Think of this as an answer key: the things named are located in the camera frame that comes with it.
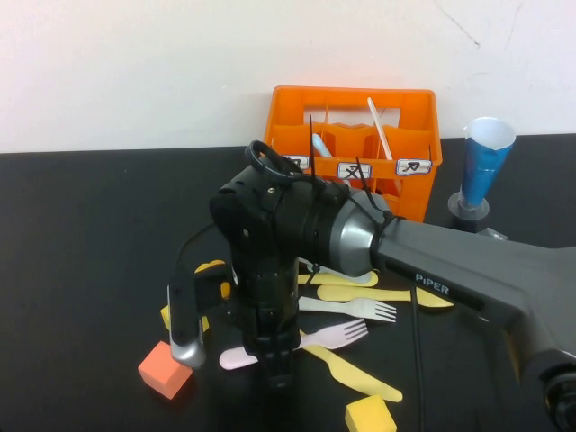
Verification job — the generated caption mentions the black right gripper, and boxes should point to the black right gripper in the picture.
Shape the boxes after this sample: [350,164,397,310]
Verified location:
[229,262,302,392]

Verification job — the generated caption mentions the pink plastic fork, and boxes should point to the pink plastic fork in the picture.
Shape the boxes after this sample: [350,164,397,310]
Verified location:
[218,318,370,372]

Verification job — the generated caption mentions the orange plastic cutlery holder crate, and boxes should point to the orange plastic cutlery holder crate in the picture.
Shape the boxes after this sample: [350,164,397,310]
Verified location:
[263,85,445,224]

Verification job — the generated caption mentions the yellow plastic knife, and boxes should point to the yellow plastic knife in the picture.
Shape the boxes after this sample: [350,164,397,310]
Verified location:
[298,331,403,403]

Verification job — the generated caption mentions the pale green plastic fork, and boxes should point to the pale green plastic fork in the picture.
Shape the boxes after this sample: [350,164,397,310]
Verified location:
[297,295,399,324]

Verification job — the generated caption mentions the yellow plastic fork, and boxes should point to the yellow plastic fork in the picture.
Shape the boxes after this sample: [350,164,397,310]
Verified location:
[296,269,380,288]

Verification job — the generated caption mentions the yellow foam cube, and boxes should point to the yellow foam cube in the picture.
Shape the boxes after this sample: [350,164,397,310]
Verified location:
[344,394,398,432]
[159,303,211,335]

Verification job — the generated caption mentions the yellow plastic spoon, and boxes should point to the yellow plastic spoon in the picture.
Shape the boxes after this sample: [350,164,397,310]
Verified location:
[317,283,455,310]

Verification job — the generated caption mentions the salmon orange foam cube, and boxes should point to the salmon orange foam cube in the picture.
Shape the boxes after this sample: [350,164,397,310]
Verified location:
[137,340,194,401]

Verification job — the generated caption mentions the yellow rubber duck toy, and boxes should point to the yellow rubber duck toy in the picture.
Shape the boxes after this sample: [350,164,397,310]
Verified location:
[193,259,233,301]

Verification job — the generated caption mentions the black zip tie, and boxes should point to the black zip tie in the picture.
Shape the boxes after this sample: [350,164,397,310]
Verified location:
[308,113,350,206]
[354,156,406,256]

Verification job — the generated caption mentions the light blue plastic utensil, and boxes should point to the light blue plastic utensil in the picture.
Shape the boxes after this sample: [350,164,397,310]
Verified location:
[311,133,335,159]

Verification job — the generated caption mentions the white plastic knife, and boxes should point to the white plastic knife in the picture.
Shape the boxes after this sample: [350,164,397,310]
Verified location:
[366,97,394,161]

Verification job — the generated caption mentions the blue and white paper cone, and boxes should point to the blue and white paper cone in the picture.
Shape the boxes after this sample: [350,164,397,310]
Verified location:
[463,117,517,207]

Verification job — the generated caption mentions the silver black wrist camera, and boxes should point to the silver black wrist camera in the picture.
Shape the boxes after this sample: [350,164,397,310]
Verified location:
[166,268,208,371]

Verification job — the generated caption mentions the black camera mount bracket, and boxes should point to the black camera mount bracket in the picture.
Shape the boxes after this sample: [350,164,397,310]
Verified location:
[193,267,231,312]

